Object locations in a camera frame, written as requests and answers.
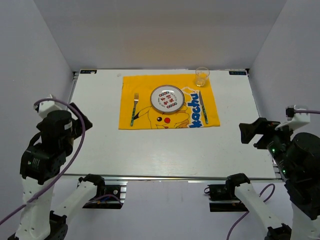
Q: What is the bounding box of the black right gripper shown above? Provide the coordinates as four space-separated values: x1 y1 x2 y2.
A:
238 116 299 177

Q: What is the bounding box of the yellow Pikachu cloth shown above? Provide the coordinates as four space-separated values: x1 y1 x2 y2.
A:
118 74 221 130

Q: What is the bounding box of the metal knife teal handle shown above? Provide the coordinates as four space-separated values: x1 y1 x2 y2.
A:
198 91 209 125

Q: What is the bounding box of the metal fork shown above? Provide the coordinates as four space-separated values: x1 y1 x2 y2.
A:
130 92 139 127

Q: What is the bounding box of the clear drinking glass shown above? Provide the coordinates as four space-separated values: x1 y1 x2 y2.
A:
195 67 210 87

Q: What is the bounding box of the round printed plate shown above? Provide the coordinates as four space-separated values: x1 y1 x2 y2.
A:
150 85 185 113

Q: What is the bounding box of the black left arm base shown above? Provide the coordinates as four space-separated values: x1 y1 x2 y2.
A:
77 174 125 210

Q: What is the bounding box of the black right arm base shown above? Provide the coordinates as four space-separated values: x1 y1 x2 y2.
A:
203 184 248 213

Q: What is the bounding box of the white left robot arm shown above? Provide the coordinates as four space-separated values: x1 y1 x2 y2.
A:
9 96 106 240

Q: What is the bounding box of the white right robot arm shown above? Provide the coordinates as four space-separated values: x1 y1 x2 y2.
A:
225 105 320 240

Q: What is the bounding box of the black left table logo sticker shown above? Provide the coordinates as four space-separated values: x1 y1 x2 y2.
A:
79 69 97 75

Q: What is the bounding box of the black table logo sticker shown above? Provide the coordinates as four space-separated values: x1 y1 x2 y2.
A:
79 69 97 75
229 71 247 76

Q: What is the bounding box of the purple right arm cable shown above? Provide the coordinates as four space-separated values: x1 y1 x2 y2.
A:
226 106 320 240

